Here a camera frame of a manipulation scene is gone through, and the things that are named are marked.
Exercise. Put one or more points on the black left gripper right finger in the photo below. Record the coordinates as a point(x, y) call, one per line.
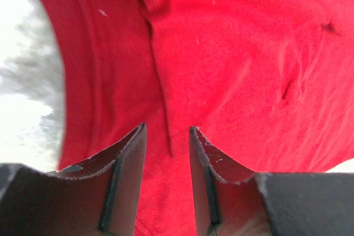
point(231, 199)

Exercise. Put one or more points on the red t shirt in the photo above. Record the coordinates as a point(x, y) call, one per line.
point(270, 82)

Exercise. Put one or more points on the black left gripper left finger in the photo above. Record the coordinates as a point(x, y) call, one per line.
point(96, 196)

